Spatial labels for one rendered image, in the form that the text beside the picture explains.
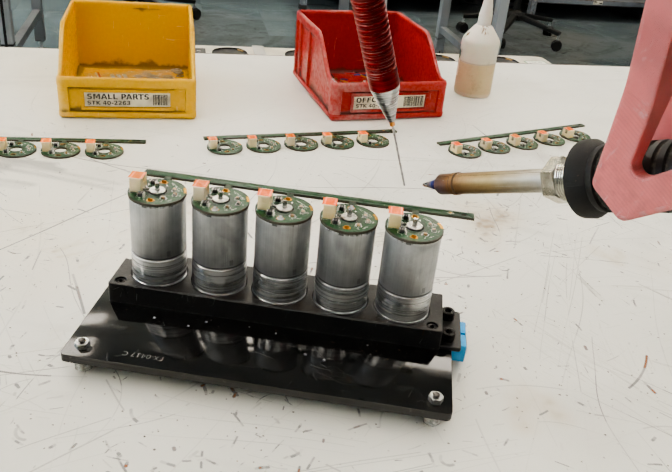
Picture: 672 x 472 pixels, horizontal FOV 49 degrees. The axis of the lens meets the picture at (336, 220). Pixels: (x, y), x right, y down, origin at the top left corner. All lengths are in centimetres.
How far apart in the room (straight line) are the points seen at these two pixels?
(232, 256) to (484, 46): 40
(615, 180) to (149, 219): 19
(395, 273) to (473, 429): 7
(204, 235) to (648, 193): 18
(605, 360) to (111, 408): 22
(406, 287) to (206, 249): 9
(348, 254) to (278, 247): 3
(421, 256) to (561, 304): 12
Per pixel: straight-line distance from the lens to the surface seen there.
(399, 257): 31
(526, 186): 25
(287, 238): 31
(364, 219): 31
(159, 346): 32
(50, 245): 41
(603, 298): 42
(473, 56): 67
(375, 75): 25
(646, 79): 20
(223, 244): 32
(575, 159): 23
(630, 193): 22
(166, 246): 33
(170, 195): 32
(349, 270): 31
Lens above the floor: 96
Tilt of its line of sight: 29 degrees down
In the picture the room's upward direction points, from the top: 6 degrees clockwise
